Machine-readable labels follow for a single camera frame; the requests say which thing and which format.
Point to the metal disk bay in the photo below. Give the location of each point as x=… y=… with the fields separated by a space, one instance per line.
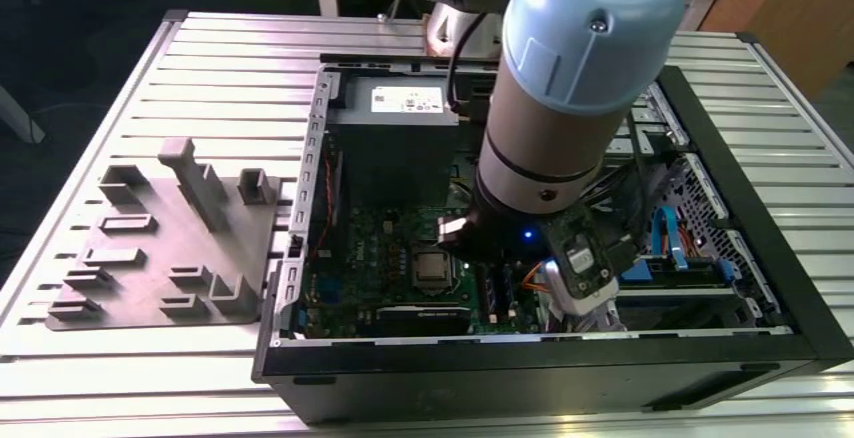
x=667 y=298

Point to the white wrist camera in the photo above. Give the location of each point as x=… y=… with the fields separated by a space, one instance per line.
x=587 y=303

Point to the green motherboard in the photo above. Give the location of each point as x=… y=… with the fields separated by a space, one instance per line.
x=373 y=238

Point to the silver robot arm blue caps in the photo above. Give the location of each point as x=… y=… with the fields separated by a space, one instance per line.
x=554 y=158

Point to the metal drive cage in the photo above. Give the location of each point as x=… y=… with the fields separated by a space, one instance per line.
x=656 y=128

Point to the grey chair leg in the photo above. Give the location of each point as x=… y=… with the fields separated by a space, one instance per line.
x=20 y=118

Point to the grey parts rack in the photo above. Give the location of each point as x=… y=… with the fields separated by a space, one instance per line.
x=173 y=238

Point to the black graphics card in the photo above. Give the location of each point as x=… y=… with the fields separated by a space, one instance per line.
x=420 y=318

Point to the hard disk in blue carrier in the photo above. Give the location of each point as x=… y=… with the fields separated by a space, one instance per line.
x=636 y=273

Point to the black PC case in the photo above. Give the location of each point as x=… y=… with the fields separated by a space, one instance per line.
x=467 y=383

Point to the grey power supply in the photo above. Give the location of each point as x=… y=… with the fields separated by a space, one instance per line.
x=393 y=158

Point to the black RAM slot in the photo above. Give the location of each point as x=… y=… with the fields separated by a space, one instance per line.
x=482 y=288

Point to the brown cabinet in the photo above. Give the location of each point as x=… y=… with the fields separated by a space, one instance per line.
x=800 y=18

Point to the silver CPU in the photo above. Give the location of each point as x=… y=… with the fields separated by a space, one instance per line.
x=434 y=267

